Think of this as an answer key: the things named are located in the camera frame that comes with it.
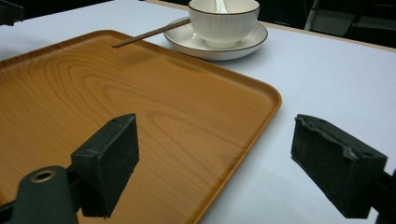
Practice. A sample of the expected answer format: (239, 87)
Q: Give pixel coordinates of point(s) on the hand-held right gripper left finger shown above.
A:
(106, 165)

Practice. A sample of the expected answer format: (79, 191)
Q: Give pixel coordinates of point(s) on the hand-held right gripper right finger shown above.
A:
(336, 165)

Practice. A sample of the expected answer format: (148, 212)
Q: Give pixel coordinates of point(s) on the wooden tray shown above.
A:
(155, 124)

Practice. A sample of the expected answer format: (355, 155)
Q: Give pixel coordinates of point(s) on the brown chopsticks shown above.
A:
(149, 33)

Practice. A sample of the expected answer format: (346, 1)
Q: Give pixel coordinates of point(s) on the white saucer with dark rim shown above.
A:
(218, 43)

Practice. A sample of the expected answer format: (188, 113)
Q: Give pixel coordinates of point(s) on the white ribbed bowl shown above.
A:
(223, 23)

